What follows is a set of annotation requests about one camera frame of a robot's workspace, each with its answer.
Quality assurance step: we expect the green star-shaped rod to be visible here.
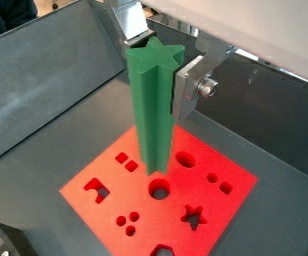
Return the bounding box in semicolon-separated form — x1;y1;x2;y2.
126;36;185;175

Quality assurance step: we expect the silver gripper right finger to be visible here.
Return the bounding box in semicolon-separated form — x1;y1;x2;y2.
172;32;237;121

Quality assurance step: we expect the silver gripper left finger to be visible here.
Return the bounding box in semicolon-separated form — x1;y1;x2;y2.
104;0;154;49

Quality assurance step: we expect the person in dark clothing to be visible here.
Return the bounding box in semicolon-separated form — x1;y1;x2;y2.
0;0;38;34

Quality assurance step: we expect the red shape-sorter block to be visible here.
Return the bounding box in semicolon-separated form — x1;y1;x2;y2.
61;127;257;256

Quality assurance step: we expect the black curved holder bracket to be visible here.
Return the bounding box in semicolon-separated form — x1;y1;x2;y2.
0;223;39;256

